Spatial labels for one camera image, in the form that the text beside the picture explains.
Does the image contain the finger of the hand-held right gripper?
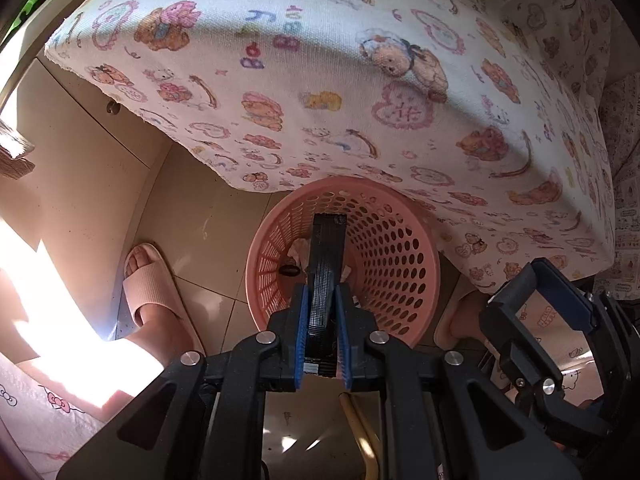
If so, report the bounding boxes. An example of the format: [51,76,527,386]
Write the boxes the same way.
[479,261,567,414]
[534,258,599,334]

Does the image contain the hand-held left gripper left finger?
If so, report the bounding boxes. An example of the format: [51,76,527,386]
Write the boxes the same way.
[57,282,311,480]

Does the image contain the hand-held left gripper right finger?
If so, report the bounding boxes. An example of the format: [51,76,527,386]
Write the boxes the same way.
[334,284,583,480]

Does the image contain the black plastic clamp part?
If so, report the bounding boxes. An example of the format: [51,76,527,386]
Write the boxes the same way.
[305,214,348,378]

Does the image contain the pink plastic basket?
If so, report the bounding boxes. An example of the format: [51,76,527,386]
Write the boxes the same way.
[245,176,442,348]

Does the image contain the person's right foot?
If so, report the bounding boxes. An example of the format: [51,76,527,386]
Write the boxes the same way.
[450,292,493,346]

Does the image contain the person's foot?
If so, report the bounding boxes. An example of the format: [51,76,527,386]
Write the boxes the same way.
[450,292,493,346]
[125,250,198,361]

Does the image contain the pink slipper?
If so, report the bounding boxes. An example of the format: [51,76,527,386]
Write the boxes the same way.
[122,242,201,356]
[432,280,501,351]

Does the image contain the yellow curved tube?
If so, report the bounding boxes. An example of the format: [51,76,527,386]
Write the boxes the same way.
[339,392,383,480]

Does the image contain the pink patterned cloth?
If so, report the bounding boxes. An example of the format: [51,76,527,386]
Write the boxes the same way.
[595,75,640,301]

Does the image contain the person's left foot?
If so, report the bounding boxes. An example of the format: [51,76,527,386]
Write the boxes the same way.
[125,250,198,361]

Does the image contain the white cat print pants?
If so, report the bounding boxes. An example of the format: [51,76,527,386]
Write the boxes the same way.
[0,285,611,480]

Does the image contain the cream low cabinet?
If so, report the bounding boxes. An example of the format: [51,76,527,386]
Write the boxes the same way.
[0,55,176,361]

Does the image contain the bear print cloth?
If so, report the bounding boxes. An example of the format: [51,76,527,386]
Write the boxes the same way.
[44,0,618,293]

